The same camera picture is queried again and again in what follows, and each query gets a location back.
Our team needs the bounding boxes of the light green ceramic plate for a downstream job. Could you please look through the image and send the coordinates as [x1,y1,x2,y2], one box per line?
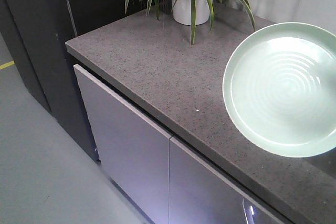
[223,22,335,158]

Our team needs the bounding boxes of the grey glossy kitchen cabinet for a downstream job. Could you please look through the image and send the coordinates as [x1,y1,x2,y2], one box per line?
[74,65,281,223]

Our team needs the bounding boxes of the white plant pot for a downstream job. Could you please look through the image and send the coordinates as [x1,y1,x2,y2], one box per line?
[169,0,216,26]

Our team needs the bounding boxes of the dark grey tall cabinet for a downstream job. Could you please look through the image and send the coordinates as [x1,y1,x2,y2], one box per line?
[5,0,147,161]

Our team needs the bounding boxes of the yellow floor tape line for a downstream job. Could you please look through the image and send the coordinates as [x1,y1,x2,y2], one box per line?
[0,60,15,70]

